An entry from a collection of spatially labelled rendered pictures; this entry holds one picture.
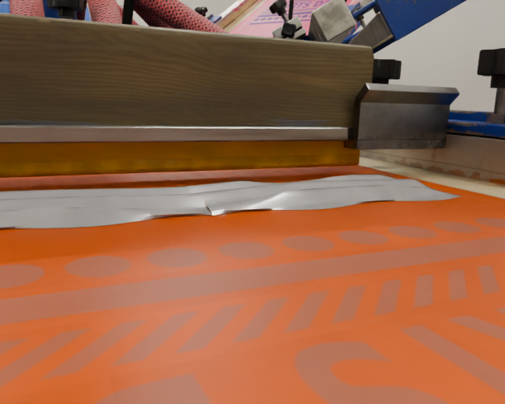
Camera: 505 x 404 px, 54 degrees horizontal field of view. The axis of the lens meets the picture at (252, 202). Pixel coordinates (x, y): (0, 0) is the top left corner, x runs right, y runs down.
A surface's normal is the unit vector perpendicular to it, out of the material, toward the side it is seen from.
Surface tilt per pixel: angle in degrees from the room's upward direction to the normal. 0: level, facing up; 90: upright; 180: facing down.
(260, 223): 0
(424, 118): 90
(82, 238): 0
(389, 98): 135
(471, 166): 90
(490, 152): 90
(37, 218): 40
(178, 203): 33
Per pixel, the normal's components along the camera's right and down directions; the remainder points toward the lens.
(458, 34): -0.91, 0.06
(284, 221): 0.04, -0.98
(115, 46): 0.42, 0.20
